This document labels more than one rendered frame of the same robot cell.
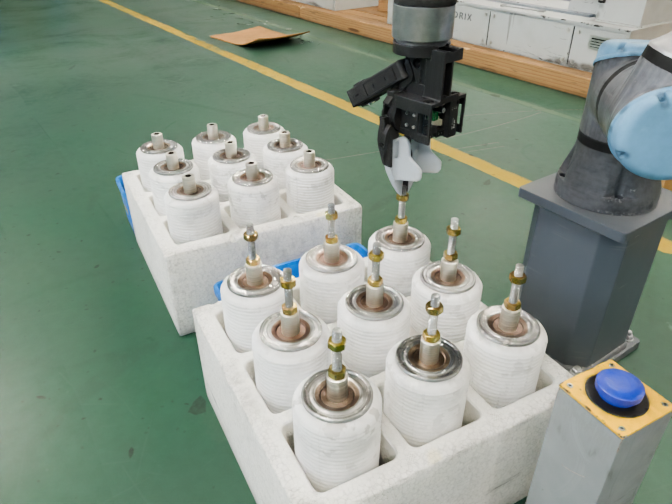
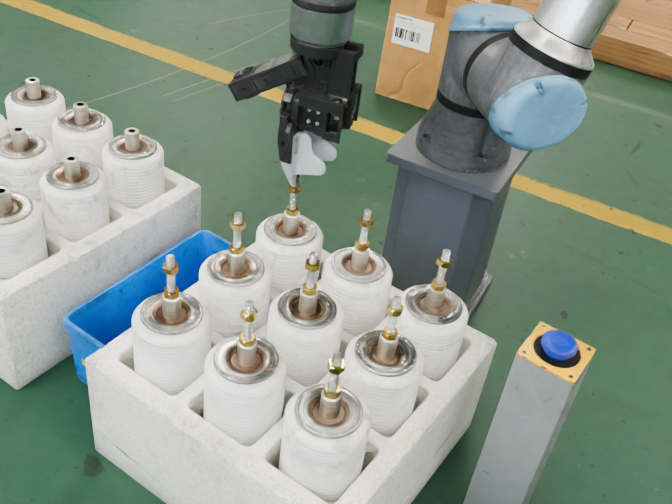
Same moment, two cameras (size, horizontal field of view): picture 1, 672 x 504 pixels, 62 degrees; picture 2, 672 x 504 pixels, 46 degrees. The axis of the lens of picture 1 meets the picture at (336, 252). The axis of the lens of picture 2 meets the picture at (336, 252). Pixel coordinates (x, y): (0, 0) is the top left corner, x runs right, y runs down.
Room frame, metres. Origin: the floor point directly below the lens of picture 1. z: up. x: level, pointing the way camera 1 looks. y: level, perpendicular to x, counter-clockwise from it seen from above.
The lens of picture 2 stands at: (-0.06, 0.32, 0.91)
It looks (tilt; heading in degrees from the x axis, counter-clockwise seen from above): 37 degrees down; 328
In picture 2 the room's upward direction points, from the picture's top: 8 degrees clockwise
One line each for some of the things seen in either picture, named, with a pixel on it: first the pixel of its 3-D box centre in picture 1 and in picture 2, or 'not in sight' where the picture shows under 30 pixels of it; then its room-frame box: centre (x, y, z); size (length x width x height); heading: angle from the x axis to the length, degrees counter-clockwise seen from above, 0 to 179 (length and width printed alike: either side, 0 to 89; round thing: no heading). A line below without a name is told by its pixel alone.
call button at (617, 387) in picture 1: (618, 390); (558, 347); (0.36, -0.25, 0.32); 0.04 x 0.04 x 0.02
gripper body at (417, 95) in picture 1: (422, 90); (320, 84); (0.72, -0.11, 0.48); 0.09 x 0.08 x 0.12; 43
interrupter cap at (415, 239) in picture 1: (399, 238); (290, 229); (0.74, -0.10, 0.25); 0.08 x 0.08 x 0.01
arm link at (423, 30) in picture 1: (424, 23); (322, 19); (0.73, -0.11, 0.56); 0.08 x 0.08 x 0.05
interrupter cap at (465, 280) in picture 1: (447, 277); (358, 265); (0.64, -0.15, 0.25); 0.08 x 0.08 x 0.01
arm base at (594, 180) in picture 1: (612, 163); (468, 120); (0.80, -0.42, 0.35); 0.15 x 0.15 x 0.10
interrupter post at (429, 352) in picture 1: (429, 349); (387, 345); (0.48, -0.10, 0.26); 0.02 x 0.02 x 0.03
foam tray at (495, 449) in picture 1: (370, 391); (296, 395); (0.58, -0.05, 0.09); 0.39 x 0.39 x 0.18; 28
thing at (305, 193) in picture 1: (310, 206); (135, 194); (1.02, 0.05, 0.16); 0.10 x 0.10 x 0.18
